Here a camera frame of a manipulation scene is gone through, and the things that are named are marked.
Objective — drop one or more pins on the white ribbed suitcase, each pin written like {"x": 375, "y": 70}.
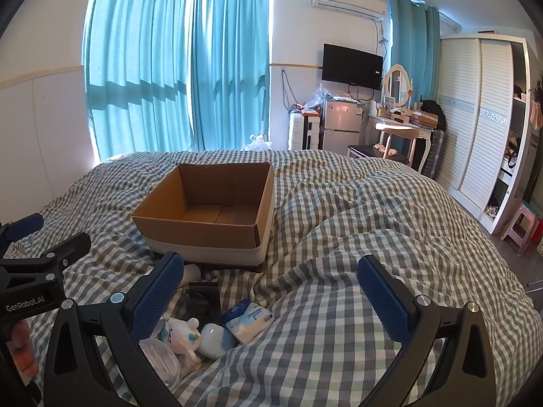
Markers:
{"x": 299, "y": 133}

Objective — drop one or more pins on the teal curtain beside wardrobe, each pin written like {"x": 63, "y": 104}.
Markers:
{"x": 413, "y": 38}

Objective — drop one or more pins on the white oval mirror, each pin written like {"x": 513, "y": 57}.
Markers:
{"x": 398, "y": 84}

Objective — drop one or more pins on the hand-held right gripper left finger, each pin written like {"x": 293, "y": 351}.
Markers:
{"x": 158, "y": 296}

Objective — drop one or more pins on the white knotted plastic bag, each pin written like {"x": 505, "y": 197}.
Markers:
{"x": 258, "y": 144}

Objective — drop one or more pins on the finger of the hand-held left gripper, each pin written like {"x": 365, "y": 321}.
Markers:
{"x": 70, "y": 249}
{"x": 25, "y": 225}

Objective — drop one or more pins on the black wall television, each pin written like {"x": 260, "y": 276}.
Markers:
{"x": 352, "y": 65}

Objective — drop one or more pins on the grey checked blanket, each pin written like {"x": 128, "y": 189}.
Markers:
{"x": 339, "y": 241}

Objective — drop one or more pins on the brown cardboard box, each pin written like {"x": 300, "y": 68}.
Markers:
{"x": 191, "y": 231}

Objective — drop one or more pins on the silver small fridge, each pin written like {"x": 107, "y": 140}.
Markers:
{"x": 341, "y": 125}

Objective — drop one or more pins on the narrow teal curtain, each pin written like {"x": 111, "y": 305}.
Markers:
{"x": 229, "y": 59}

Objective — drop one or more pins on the blue tissue pack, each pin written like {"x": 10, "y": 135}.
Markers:
{"x": 250, "y": 320}

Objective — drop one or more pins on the red packets on suitcase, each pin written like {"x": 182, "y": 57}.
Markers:
{"x": 307, "y": 110}

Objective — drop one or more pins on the wooden chair with black seat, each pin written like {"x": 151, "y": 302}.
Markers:
{"x": 373, "y": 150}

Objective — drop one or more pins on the person's left hand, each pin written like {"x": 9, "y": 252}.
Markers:
{"x": 21, "y": 347}

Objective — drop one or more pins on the black bag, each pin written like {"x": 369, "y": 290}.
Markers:
{"x": 432, "y": 112}

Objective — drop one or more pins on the pink plastic stool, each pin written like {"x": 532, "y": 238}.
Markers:
{"x": 519, "y": 224}

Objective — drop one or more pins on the white louvred wardrobe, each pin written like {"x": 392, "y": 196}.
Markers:
{"x": 471, "y": 114}

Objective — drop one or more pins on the wooden box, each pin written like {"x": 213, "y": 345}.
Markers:
{"x": 424, "y": 118}

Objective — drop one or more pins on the crumpled clear plastic bag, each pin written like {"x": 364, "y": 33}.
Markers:
{"x": 320, "y": 95}

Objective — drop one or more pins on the white paper roll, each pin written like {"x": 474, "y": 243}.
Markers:
{"x": 373, "y": 108}

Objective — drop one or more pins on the wide teal curtain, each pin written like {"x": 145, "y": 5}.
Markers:
{"x": 135, "y": 72}

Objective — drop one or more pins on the white plush toy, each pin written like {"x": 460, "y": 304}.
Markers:
{"x": 182, "y": 335}

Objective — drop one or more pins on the white air conditioner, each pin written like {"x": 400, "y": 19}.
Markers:
{"x": 348, "y": 2}

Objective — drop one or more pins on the white dressing table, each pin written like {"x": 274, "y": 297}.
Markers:
{"x": 401, "y": 125}

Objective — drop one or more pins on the clear plastic bag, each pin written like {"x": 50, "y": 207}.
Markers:
{"x": 161, "y": 360}
{"x": 320, "y": 95}

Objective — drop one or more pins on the dark round bowl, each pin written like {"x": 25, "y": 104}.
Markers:
{"x": 203, "y": 303}

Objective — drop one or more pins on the light blue egg-shaped case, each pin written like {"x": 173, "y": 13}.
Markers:
{"x": 216, "y": 341}

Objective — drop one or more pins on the dark grey suitcase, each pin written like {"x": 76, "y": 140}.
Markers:
{"x": 435, "y": 152}

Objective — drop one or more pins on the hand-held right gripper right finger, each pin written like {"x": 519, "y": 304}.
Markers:
{"x": 384, "y": 301}

